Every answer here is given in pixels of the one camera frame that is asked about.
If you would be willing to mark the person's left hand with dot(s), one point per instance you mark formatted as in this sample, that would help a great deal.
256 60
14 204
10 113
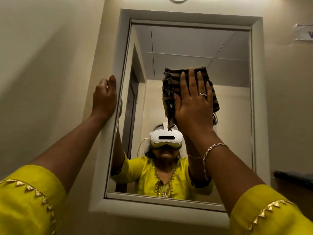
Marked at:
104 100

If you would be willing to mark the person's right hand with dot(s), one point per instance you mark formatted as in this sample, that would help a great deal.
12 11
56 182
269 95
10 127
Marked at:
193 110

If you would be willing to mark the person's right little finger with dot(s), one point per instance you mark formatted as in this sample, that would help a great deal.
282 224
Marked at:
209 91

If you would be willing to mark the person's right middle finger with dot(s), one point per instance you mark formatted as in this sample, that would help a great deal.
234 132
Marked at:
193 81

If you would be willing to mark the person's left thumb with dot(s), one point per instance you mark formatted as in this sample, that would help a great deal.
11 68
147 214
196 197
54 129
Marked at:
112 84

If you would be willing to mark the person's right thumb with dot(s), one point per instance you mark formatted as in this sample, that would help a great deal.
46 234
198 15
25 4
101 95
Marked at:
177 107

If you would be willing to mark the brown striped fringed cloth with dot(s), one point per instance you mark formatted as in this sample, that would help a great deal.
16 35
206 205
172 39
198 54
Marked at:
171 85

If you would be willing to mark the white framed wall mirror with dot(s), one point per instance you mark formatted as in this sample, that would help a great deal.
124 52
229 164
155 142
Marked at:
258 95

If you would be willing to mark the person's right forearm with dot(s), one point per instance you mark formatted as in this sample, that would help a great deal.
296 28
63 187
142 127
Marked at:
227 168

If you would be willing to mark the person's left forearm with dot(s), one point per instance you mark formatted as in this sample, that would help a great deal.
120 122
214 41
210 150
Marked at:
73 146

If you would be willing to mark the yellow embroidered tunic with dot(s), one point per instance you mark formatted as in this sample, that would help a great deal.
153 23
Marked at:
27 205

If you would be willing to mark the white paper wall sign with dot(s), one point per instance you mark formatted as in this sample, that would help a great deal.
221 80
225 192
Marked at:
304 32

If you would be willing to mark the dark wall shelf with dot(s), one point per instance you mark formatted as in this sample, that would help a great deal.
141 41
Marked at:
293 177

